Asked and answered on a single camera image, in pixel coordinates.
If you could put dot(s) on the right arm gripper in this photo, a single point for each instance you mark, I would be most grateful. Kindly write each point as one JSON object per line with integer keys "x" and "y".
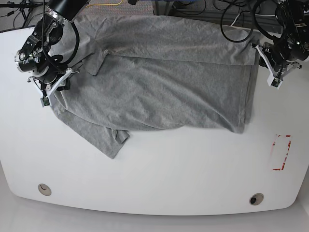
{"x": 49, "y": 81}

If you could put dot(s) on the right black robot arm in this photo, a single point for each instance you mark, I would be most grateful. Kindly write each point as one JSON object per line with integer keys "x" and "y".
{"x": 48, "y": 32}

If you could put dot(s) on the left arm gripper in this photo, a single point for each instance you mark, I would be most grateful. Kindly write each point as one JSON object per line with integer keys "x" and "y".
{"x": 275, "y": 63}

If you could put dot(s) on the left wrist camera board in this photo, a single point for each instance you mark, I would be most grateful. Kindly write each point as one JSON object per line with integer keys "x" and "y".
{"x": 274, "y": 82}

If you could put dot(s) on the grey HUGO T-shirt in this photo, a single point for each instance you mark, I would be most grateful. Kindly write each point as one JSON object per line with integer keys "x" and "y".
{"x": 150, "y": 73}

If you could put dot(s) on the black tripod stand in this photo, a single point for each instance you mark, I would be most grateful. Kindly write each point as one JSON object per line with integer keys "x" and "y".
{"x": 18, "y": 14}

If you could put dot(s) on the right table cable grommet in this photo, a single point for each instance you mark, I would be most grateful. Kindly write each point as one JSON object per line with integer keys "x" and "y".
{"x": 256, "y": 199}

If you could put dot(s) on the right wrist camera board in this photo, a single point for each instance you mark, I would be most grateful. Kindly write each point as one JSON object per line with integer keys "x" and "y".
{"x": 45, "y": 101}

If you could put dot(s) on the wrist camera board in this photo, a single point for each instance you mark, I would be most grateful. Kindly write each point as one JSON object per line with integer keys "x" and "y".
{"x": 45, "y": 101}
{"x": 274, "y": 82}

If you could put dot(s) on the table cable grommet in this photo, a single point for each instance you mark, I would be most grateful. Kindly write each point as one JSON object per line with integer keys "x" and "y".
{"x": 256, "y": 199}
{"x": 44, "y": 190}

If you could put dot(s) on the left table cable grommet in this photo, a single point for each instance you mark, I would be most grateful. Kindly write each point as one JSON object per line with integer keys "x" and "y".
{"x": 44, "y": 190}

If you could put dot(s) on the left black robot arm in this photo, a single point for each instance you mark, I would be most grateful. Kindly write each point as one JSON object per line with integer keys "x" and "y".
{"x": 292, "y": 16}

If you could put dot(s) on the aluminium frame rail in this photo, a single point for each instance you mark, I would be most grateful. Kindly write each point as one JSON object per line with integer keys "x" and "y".
{"x": 162, "y": 7}

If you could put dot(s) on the red tape rectangle marking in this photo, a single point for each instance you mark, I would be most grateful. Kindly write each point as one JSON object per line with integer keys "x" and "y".
{"x": 279, "y": 152}

